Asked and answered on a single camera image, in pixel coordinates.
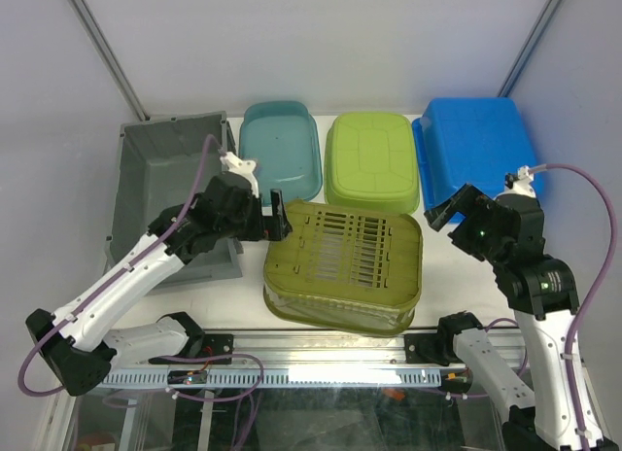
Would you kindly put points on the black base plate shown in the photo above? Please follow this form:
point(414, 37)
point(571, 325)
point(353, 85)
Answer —
point(210, 348)
point(424, 348)

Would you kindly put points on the aluminium corner post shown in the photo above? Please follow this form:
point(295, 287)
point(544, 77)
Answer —
point(102, 46)
point(527, 51)

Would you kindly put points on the large blue plastic container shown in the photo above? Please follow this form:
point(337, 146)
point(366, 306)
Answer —
point(469, 141)

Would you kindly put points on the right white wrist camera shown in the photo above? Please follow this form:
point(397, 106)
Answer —
point(519, 183)

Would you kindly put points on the grey plastic tray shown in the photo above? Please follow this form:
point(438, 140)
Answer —
point(158, 160)

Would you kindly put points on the aluminium front rail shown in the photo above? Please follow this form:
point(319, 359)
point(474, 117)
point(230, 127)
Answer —
point(274, 348)

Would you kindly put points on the lime green plastic tub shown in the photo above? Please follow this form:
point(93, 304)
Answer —
point(371, 163)

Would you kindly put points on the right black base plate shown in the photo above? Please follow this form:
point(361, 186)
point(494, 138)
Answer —
point(424, 348)

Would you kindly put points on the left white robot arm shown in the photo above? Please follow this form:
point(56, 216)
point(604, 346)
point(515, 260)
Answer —
point(78, 341)

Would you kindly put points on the teal plastic tub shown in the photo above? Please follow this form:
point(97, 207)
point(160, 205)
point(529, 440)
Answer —
point(282, 137)

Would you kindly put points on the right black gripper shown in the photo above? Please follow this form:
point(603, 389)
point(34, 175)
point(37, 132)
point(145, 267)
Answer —
point(464, 201)

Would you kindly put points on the right aluminium corner post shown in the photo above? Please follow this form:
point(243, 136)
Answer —
point(527, 51)

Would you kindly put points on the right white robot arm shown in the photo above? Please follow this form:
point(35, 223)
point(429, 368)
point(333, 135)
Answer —
point(553, 413)

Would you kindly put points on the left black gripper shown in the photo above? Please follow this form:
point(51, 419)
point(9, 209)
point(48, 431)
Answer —
point(274, 226)

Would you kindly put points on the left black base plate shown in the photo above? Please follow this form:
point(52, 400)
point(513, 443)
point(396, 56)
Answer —
point(210, 348)

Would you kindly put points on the left aluminium corner post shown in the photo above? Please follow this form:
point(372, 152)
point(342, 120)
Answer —
point(102, 46)

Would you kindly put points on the olive green slotted basket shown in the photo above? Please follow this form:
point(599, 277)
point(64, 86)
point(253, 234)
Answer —
point(345, 269)

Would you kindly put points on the white slotted cable duct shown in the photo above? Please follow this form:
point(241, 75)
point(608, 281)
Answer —
point(293, 377)

